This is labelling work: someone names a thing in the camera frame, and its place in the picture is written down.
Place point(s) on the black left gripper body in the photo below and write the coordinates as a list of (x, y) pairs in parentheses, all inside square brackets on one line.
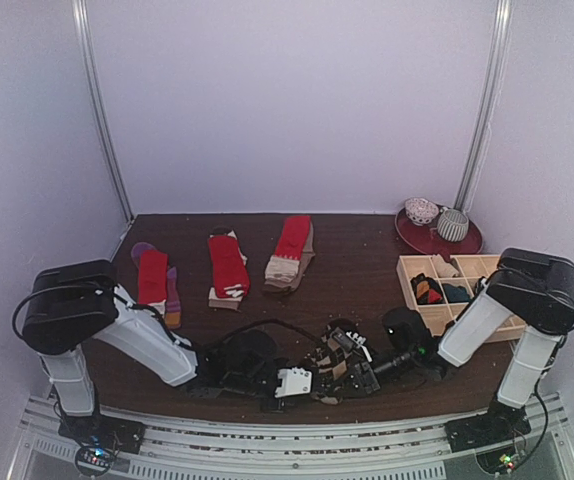
[(240, 385)]

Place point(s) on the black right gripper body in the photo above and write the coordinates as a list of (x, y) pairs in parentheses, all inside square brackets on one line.
[(365, 373)]

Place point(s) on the brown argyle sock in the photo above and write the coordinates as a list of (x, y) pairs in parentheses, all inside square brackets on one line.
[(328, 363)]

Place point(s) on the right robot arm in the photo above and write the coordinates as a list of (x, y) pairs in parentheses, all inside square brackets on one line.
[(537, 288)]

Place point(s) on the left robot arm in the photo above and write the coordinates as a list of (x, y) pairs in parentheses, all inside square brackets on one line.
[(73, 304)]

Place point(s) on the rolled colourful socks in box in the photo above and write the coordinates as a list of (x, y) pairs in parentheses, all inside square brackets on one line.
[(426, 290)]

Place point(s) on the purple striped sock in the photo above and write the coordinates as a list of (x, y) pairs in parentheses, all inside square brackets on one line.
[(171, 309)]

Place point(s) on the red sock middle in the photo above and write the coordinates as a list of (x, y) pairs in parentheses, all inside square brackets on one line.
[(229, 273)]

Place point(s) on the red white sock right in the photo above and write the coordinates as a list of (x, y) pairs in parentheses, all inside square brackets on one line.
[(284, 263)]

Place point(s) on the wooden divided organizer box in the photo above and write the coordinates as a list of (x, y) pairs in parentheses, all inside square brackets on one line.
[(436, 317)]

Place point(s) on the teal rolled sock in box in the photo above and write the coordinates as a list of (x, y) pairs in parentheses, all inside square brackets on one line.
[(456, 293)]

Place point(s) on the beige sock in box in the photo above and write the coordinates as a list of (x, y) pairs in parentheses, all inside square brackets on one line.
[(443, 268)]

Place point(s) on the red sock far left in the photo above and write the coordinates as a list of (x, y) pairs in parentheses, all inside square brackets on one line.
[(152, 278)]

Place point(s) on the black striped sock in box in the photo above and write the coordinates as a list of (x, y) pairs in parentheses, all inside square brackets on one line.
[(479, 285)]

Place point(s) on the red round tray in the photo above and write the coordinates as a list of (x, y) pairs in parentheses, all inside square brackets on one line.
[(427, 241)]

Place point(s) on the white patterned bowl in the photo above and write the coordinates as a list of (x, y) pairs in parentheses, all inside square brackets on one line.
[(420, 211)]

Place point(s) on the grey striped cup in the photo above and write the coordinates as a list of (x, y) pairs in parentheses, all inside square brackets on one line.
[(452, 225)]

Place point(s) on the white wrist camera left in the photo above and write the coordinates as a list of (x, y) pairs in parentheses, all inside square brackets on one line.
[(293, 382)]

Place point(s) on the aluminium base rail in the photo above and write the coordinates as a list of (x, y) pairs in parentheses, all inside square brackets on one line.
[(178, 448)]

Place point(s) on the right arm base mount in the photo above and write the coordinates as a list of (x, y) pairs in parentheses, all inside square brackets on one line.
[(497, 424)]

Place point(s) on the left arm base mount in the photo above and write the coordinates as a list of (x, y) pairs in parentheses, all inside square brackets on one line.
[(99, 430)]

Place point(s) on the aluminium frame post right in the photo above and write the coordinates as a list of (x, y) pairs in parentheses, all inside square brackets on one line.
[(491, 91)]

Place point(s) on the aluminium frame post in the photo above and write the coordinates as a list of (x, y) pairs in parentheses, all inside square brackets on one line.
[(84, 35), (491, 91)]

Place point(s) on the aluminium frame post left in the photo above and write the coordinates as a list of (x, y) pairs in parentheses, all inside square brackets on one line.
[(84, 35)]

